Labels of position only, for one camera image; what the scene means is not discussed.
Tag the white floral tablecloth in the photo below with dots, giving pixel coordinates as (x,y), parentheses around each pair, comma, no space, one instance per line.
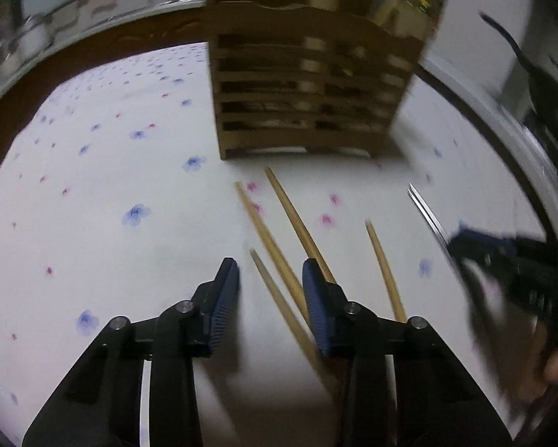
(120,172)

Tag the person's right hand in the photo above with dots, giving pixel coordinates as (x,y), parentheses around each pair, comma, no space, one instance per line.
(556,372)

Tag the metal chopstick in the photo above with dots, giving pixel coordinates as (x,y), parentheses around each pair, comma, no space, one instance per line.
(421,210)
(429,208)

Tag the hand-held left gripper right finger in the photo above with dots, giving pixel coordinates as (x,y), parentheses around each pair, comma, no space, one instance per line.
(314,312)

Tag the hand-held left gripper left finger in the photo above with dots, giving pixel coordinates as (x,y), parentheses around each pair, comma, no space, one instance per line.
(225,307)

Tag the wooden utensil holder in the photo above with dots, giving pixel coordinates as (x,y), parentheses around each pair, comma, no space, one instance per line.
(307,139)

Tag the kitchen counter with wooden cabinets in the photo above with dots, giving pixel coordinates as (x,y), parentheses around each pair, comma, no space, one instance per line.
(97,32)

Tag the wooden chopstick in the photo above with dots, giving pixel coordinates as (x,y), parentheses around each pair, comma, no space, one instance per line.
(265,237)
(279,298)
(293,219)
(384,265)

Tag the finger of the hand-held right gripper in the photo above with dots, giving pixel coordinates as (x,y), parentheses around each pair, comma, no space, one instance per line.
(474,242)
(477,293)

